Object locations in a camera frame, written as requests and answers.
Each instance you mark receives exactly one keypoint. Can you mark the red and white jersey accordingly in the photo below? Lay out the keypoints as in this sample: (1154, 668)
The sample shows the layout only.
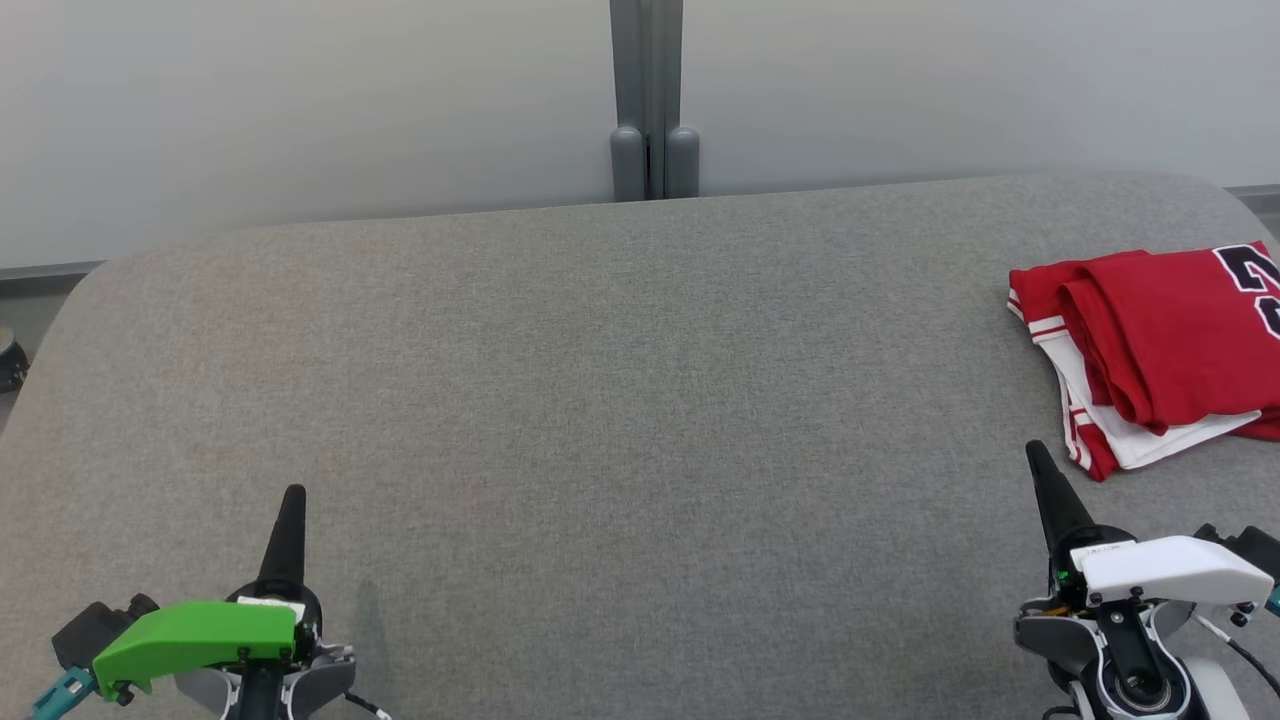
(1170, 330)

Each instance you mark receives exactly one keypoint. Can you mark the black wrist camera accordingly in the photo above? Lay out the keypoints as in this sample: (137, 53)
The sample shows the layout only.
(85, 630)
(1255, 548)

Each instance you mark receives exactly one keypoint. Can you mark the dark round object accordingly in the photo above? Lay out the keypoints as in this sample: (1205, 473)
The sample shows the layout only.
(10, 360)

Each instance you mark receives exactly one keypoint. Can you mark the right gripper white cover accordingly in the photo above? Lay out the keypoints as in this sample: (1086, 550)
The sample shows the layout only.
(1170, 570)

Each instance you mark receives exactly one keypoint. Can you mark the grey double partition post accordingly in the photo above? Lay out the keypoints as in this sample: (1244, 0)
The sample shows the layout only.
(650, 100)

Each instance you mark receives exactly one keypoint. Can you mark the red shorts with white trim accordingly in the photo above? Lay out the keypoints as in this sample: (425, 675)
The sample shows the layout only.
(1268, 428)

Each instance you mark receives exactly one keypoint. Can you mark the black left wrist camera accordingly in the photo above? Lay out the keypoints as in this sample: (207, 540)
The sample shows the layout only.
(85, 630)

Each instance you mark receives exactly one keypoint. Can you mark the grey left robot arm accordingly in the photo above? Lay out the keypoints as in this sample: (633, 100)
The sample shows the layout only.
(320, 680)

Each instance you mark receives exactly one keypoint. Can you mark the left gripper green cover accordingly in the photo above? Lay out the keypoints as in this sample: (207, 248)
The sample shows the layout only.
(200, 635)

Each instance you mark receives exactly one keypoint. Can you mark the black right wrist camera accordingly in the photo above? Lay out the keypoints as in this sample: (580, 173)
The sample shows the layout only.
(1255, 548)

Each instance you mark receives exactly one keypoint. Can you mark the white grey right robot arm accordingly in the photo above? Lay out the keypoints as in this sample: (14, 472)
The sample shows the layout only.
(1060, 630)

